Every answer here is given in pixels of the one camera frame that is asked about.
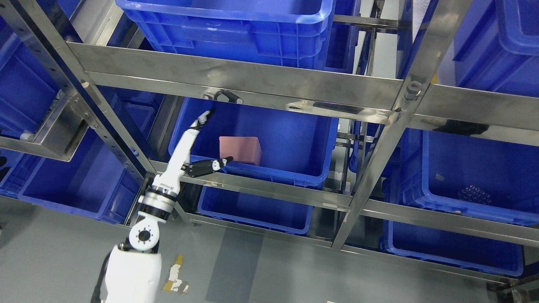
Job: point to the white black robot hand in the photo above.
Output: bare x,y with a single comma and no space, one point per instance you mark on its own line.
180,164

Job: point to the pink plastic storage box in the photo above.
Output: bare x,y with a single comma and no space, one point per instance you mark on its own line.
242,149

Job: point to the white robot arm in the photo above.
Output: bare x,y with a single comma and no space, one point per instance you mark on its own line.
130,273

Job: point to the blue bin left shelf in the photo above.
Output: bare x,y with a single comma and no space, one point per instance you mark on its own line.
93,184

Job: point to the blue bin shelf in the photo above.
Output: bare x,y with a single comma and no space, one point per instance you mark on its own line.
292,33
93,184
479,178

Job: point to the blue shelf bin centre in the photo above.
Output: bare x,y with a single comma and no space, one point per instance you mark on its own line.
296,147

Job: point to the blue bin top shelf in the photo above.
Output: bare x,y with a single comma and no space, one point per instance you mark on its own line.
292,33

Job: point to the steel shelf rack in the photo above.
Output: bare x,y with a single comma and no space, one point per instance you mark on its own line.
412,102

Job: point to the blue bin right shelf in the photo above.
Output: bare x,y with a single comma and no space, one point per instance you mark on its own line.
479,178

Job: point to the blue bin bottom centre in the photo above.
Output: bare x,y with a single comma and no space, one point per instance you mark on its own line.
253,210

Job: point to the blue bin bottom right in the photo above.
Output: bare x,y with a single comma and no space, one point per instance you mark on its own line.
453,249

